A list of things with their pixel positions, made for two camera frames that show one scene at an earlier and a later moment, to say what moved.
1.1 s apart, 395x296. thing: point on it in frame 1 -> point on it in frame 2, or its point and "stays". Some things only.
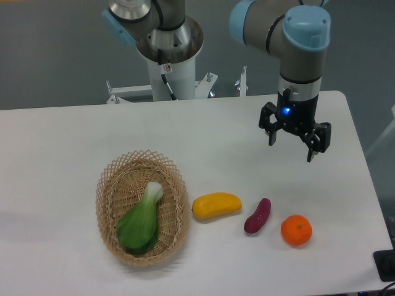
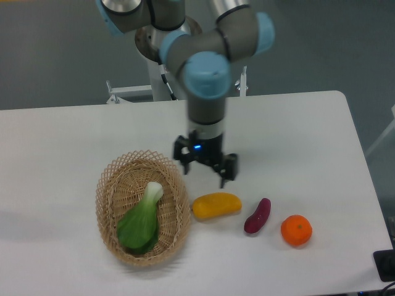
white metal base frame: x=120 y=95 stays
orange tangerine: x=296 y=230 stays
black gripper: x=297 y=116 -> x=207 y=150
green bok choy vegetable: x=138 y=228 stays
